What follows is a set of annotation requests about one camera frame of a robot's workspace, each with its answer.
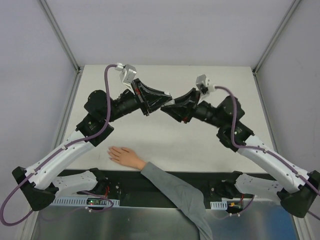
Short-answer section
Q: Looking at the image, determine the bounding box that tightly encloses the clear nail polish bottle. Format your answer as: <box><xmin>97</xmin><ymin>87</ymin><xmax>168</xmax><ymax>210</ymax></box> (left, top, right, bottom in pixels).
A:
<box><xmin>164</xmin><ymin>91</ymin><xmax>175</xmax><ymax>106</ymax></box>

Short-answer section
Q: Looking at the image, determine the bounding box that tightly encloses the grey sleeved forearm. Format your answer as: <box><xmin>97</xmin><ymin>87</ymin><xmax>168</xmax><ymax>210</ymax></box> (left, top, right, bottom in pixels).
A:
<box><xmin>141</xmin><ymin>162</ymin><xmax>213</xmax><ymax>240</ymax></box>

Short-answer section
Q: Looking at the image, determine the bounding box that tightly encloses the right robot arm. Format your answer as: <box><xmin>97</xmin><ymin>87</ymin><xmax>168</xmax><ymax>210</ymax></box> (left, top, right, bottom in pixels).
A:
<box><xmin>161</xmin><ymin>86</ymin><xmax>320</xmax><ymax>218</ymax></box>

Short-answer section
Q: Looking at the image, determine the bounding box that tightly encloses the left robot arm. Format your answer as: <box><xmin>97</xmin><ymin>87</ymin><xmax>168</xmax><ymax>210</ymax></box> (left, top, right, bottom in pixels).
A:
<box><xmin>12</xmin><ymin>78</ymin><xmax>172</xmax><ymax>212</ymax></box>

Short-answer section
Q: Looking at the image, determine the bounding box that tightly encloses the person's hand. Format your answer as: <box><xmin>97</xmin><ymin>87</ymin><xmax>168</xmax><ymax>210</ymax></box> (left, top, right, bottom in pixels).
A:
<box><xmin>107</xmin><ymin>146</ymin><xmax>147</xmax><ymax>171</ymax></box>

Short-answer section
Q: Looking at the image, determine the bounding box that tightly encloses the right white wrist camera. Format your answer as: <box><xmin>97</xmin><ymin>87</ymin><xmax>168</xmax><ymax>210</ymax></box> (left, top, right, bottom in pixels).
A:
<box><xmin>195</xmin><ymin>74</ymin><xmax>216</xmax><ymax>99</ymax></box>

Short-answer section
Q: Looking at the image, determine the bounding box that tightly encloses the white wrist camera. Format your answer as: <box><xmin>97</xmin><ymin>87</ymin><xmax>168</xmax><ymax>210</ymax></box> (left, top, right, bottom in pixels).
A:
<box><xmin>115</xmin><ymin>62</ymin><xmax>137</xmax><ymax>93</ymax></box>
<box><xmin>195</xmin><ymin>74</ymin><xmax>216</xmax><ymax>99</ymax></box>

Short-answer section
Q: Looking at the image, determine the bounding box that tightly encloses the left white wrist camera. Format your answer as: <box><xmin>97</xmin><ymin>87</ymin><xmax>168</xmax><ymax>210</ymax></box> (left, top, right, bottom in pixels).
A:
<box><xmin>115</xmin><ymin>62</ymin><xmax>137</xmax><ymax>93</ymax></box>

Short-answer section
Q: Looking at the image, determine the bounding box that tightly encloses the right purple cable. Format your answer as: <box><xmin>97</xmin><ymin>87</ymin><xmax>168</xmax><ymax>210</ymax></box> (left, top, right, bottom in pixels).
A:
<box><xmin>213</xmin><ymin>86</ymin><xmax>320</xmax><ymax>218</ymax></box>

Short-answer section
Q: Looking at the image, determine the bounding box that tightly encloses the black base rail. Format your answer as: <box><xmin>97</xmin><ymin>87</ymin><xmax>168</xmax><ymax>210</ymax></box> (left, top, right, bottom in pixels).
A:
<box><xmin>62</xmin><ymin>169</ymin><xmax>281</xmax><ymax>208</ymax></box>

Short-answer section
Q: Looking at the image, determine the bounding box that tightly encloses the right white cable duct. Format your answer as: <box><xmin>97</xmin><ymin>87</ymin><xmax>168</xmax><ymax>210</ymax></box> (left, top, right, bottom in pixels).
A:
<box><xmin>210</xmin><ymin>200</ymin><xmax>228</xmax><ymax>211</ymax></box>

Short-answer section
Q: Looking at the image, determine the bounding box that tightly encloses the left aluminium frame post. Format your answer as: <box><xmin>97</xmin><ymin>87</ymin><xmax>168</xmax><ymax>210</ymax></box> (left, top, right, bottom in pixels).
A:
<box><xmin>38</xmin><ymin>0</ymin><xmax>81</xmax><ymax>73</ymax></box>

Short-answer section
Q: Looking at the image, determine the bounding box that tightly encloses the aluminium frame post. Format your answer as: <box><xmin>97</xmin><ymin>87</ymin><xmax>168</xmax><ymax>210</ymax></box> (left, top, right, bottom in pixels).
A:
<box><xmin>252</xmin><ymin>0</ymin><xmax>303</xmax><ymax>76</ymax></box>
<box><xmin>38</xmin><ymin>0</ymin><xmax>81</xmax><ymax>73</ymax></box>

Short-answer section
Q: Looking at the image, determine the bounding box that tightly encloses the right aluminium frame post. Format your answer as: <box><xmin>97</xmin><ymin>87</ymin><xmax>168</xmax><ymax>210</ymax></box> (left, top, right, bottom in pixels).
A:
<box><xmin>252</xmin><ymin>0</ymin><xmax>303</xmax><ymax>76</ymax></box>

